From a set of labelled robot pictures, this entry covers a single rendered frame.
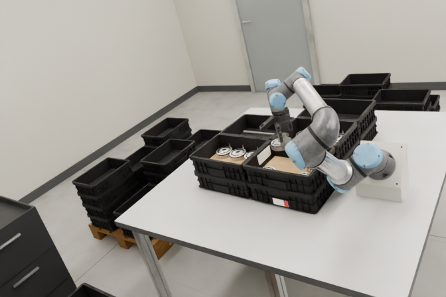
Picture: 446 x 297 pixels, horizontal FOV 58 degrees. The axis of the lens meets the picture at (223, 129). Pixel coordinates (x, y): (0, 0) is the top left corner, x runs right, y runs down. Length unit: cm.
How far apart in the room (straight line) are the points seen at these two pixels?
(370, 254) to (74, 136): 399
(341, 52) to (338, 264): 376
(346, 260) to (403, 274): 22
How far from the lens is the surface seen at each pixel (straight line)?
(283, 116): 204
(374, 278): 176
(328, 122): 155
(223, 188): 235
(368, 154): 190
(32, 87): 487
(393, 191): 210
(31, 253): 269
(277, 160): 233
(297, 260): 185
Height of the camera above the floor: 196
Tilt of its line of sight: 23 degrees down
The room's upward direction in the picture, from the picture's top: 15 degrees counter-clockwise
